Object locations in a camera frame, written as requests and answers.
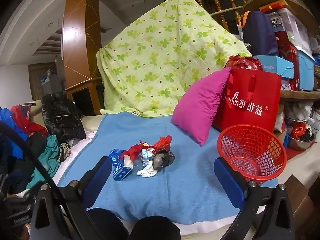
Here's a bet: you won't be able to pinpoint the blue toothpaste box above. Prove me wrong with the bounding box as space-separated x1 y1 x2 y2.
112 155 133 181

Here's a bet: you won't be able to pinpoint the blue plastic bag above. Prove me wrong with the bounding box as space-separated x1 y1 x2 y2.
108 148 124 166

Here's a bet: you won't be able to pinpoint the red fabric ribbon bow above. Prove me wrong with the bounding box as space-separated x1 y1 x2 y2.
119 141 150 162

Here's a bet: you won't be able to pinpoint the white tissue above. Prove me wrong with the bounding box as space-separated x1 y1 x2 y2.
137 160 158 178

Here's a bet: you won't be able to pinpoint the light blue face mask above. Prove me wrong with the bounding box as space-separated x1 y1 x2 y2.
140 147 156 167

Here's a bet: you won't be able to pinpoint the black plastic bag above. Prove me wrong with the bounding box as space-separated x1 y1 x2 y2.
152 152 175 170

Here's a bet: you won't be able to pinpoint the red shiny plastic bag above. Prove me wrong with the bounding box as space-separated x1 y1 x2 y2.
153 135 172 153

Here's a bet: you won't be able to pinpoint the red mesh trash basket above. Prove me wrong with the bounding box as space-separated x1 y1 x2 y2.
217 125 287 185

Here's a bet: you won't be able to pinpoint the white bed sheet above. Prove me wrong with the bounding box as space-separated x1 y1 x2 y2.
53 131 96 185

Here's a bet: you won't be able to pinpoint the teal garment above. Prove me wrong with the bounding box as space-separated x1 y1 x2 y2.
26 135 60 189

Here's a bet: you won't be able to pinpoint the black puffer jacket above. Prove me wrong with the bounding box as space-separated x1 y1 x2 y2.
41 92 86 143

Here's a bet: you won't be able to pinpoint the steel bowl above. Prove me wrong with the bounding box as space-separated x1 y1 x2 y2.
288 134 316 151

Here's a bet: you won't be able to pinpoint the magenta pillow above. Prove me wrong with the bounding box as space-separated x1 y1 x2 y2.
171 67 231 146

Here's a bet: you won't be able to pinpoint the red paper gift bag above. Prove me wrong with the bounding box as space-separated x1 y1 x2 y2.
213 68 281 132

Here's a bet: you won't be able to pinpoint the red garment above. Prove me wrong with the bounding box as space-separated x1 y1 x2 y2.
10 105 48 137

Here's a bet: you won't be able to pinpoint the red foil bag behind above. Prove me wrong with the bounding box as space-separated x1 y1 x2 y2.
225 55 263 70

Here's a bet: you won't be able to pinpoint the light blue shoe box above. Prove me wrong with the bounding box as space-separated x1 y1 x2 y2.
253 55 294 79

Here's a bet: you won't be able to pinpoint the green clover quilt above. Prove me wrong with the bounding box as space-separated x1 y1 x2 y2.
97 0 250 118

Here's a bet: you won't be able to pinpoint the blue storage bin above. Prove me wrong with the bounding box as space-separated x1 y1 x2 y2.
297 47 315 91

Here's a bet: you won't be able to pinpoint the red gift box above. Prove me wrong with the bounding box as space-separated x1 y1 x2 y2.
275 31 300 91

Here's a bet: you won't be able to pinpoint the wooden pillar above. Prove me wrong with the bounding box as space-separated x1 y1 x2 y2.
62 0 102 115

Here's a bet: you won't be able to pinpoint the clear plastic storage box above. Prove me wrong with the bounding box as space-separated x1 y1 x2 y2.
268 8 312 56

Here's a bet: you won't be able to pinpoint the black cable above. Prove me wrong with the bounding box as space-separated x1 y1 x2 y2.
0 121 66 203

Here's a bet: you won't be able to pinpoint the navy bag orange handles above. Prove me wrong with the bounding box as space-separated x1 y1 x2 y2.
238 11 279 56

